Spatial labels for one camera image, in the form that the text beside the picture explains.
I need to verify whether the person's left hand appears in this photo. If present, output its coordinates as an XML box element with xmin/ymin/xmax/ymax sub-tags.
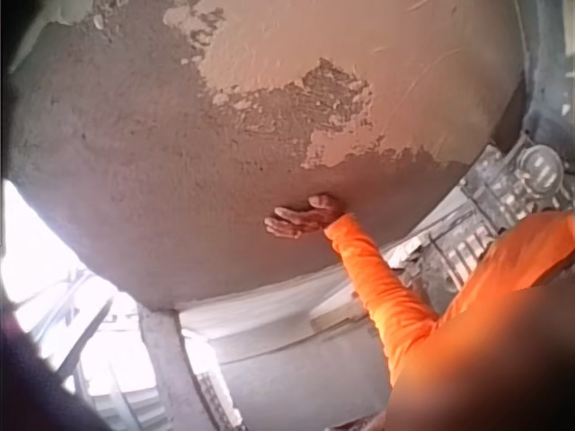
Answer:
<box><xmin>263</xmin><ymin>192</ymin><xmax>348</xmax><ymax>240</ymax></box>

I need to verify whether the white plank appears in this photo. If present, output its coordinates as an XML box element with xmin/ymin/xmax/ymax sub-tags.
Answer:
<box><xmin>308</xmin><ymin>286</ymin><xmax>375</xmax><ymax>334</ymax></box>

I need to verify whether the grey round bucket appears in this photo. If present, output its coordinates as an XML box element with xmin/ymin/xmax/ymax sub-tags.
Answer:
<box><xmin>516</xmin><ymin>144</ymin><xmax>565</xmax><ymax>199</ymax></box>

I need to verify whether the metal window grille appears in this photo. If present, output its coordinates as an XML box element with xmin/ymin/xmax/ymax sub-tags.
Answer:
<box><xmin>26</xmin><ymin>264</ymin><xmax>181</xmax><ymax>431</ymax></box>

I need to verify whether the grey metal scaffold frame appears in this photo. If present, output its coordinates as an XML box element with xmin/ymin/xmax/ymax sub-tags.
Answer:
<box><xmin>421</xmin><ymin>134</ymin><xmax>566</xmax><ymax>311</ymax></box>

